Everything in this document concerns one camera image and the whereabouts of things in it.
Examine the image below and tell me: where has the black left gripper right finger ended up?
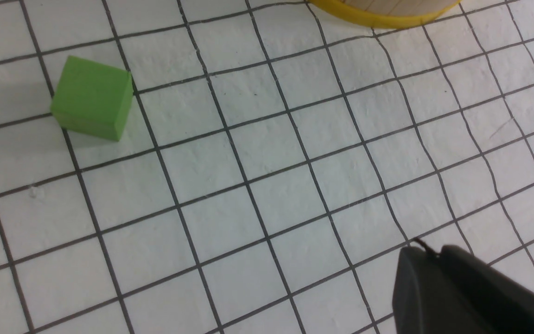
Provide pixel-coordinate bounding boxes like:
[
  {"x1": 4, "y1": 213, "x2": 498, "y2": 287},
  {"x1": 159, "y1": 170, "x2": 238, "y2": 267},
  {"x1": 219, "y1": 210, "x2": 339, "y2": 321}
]
[{"x1": 439, "y1": 245, "x2": 534, "y2": 334}]

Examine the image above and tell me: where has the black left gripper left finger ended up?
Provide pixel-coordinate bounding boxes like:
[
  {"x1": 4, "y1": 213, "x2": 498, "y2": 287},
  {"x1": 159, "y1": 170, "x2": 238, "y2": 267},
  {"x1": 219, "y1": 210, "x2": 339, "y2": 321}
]
[{"x1": 392, "y1": 247, "x2": 483, "y2": 334}]

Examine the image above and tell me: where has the bamboo steamer tray yellow rim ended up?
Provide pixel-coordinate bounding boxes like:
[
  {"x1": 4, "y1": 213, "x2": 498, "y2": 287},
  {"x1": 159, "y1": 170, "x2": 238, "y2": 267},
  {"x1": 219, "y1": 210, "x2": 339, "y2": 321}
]
[{"x1": 309, "y1": 0, "x2": 461, "y2": 28}]

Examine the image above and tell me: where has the green foam cube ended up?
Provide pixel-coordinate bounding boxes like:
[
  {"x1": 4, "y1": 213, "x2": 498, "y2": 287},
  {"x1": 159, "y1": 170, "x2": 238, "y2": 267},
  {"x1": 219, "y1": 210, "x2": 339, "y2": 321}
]
[{"x1": 50, "y1": 56, "x2": 134, "y2": 141}]

